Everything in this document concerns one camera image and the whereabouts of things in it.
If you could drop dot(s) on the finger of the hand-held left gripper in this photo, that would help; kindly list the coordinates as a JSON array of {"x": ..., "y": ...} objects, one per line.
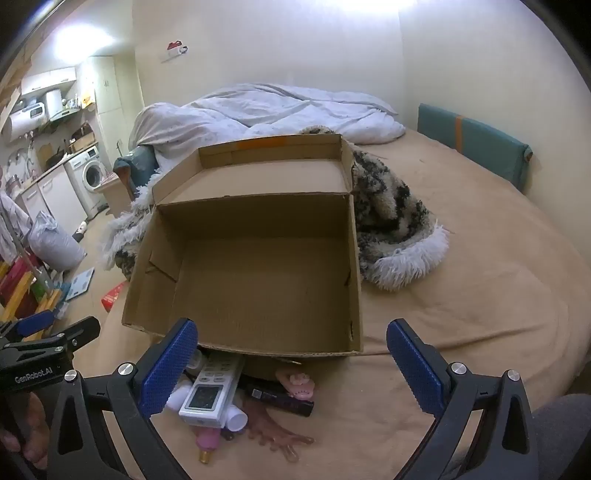
[
  {"x": 30, "y": 322},
  {"x": 78, "y": 330}
]

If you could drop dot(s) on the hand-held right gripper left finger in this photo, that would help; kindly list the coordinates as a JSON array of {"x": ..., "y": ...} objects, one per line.
[{"x": 171, "y": 364}]

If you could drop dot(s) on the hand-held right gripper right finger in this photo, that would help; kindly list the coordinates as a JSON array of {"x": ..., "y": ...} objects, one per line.
[{"x": 413, "y": 364}]

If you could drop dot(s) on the white remote control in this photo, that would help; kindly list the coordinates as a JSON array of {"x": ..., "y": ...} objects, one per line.
[{"x": 207, "y": 397}]

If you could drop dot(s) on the white bottle with red label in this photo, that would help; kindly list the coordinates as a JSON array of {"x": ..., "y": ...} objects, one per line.
[{"x": 236, "y": 419}]

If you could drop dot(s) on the black printed tube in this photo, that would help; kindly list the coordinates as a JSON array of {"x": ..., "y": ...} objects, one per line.
[{"x": 277, "y": 397}]

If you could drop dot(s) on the translucent brown gecko toy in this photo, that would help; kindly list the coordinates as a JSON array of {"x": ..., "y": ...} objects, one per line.
[{"x": 268, "y": 429}]

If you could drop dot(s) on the pink pig comb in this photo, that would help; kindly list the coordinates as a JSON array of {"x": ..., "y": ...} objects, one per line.
[{"x": 298, "y": 385}]

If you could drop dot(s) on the cardboard box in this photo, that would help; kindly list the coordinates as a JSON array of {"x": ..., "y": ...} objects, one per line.
[{"x": 258, "y": 272}]

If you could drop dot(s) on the person's left hand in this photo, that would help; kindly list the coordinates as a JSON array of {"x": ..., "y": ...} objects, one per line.
[{"x": 32, "y": 417}]

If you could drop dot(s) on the yellow wooden rack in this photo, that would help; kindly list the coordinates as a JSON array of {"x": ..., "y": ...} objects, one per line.
[{"x": 27, "y": 295}]

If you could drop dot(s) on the bathroom scale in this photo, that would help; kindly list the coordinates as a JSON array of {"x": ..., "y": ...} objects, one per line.
[{"x": 81, "y": 284}]

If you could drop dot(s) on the red packet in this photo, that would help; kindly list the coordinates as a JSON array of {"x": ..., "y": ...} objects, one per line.
[{"x": 114, "y": 296}]

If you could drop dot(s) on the grey stuffed plastic bag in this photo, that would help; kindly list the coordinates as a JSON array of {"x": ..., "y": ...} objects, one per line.
[{"x": 53, "y": 244}]

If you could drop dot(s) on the small pink bottle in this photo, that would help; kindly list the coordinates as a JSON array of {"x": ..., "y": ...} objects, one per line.
[{"x": 207, "y": 441}]

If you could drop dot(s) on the hanging white clothing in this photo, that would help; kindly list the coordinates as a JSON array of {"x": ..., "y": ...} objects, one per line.
[{"x": 11, "y": 226}]

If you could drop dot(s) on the slipper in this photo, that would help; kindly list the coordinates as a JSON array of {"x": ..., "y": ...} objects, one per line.
[{"x": 81, "y": 230}]

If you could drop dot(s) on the white kitchen base cabinet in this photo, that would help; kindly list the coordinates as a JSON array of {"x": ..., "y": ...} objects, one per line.
[{"x": 55, "y": 198}]

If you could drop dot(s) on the small beige table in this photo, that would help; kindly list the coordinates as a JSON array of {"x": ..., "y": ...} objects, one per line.
[{"x": 113, "y": 194}]

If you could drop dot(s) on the leopard print fluffy blanket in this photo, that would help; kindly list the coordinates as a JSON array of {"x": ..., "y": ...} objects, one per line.
[{"x": 392, "y": 221}]

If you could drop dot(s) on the white washing machine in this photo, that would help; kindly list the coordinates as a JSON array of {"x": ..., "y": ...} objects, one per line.
[{"x": 90, "y": 177}]

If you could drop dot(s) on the person's grey trousers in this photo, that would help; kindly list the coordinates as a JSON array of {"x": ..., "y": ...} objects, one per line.
[{"x": 563, "y": 438}]

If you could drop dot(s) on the white water heater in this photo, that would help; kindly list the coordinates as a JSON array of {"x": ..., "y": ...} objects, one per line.
[{"x": 25, "y": 122}]

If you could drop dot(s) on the white range hood cylinder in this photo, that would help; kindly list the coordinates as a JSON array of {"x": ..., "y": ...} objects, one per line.
[{"x": 53, "y": 104}]

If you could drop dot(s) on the teal headboard cushion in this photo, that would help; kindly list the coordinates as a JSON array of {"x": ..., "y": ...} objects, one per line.
[{"x": 475, "y": 138}]

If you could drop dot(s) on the tall cream cupboard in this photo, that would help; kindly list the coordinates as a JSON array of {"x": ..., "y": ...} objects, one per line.
[{"x": 104, "y": 85}]

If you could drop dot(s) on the white duvet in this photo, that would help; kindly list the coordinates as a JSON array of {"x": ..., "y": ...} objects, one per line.
[{"x": 277, "y": 108}]

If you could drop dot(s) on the white wall cabinets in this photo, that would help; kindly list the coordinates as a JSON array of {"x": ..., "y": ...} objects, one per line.
[{"x": 48, "y": 81}]

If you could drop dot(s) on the wall power strip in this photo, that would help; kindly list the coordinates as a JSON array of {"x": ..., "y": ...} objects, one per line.
[{"x": 174, "y": 50}]

